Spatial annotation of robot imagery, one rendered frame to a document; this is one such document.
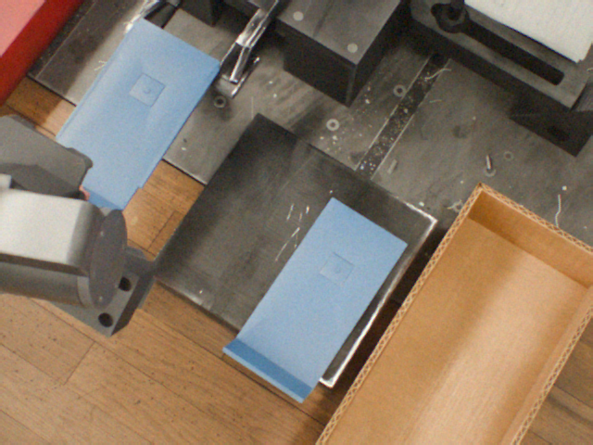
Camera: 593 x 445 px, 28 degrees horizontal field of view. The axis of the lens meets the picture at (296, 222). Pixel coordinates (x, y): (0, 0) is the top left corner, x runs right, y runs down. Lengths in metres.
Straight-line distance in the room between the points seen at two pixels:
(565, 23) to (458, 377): 0.30
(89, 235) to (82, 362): 0.31
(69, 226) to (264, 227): 0.32
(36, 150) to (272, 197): 0.24
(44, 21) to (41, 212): 0.37
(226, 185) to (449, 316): 0.20
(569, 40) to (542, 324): 0.23
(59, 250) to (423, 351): 0.38
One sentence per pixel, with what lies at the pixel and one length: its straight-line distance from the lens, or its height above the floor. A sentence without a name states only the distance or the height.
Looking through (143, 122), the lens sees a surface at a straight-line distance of 0.88.
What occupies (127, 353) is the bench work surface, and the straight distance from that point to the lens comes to 0.92.
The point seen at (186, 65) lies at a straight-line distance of 0.89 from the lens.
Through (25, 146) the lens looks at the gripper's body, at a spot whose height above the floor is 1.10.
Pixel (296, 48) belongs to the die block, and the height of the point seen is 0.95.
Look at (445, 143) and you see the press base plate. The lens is 0.98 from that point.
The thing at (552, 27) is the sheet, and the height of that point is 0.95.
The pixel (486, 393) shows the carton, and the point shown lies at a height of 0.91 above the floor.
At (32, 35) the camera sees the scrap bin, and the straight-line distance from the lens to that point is 0.98.
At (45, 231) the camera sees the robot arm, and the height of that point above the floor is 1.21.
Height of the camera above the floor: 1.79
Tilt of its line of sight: 72 degrees down
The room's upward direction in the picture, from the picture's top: 5 degrees clockwise
